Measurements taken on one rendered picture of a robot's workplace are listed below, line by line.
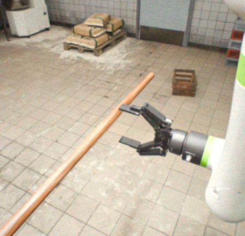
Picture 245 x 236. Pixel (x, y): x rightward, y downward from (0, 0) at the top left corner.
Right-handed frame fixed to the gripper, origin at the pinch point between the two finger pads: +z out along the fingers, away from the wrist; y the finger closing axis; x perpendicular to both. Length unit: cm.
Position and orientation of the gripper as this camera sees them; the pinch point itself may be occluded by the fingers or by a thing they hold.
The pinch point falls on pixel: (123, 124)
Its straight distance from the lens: 76.6
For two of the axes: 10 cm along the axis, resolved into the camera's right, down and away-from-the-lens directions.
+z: -8.9, -2.7, 3.7
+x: 4.6, -5.3, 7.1
